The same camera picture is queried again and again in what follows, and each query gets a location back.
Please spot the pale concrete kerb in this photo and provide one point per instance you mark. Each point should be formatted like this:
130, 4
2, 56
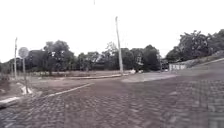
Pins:
66, 90

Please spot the thin pale pole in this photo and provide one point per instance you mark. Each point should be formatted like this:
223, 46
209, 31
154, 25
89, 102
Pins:
15, 58

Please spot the bare dirt ground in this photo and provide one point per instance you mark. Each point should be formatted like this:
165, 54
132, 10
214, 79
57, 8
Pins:
50, 81

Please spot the grey cobblestone road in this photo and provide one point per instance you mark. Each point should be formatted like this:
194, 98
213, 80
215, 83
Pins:
126, 103

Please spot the round sign on post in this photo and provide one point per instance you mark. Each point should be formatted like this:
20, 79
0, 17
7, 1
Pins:
23, 56

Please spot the tall pale utility pole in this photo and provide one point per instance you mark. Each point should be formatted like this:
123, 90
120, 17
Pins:
119, 46

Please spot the white vehicle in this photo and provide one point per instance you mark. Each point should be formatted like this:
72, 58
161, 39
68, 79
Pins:
133, 71

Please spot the row of trees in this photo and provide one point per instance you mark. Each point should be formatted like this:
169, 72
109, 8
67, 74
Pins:
100, 58

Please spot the group of trees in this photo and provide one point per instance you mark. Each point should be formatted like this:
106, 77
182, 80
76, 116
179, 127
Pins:
196, 45

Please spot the pale wall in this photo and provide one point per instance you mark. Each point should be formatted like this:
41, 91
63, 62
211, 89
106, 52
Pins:
178, 66

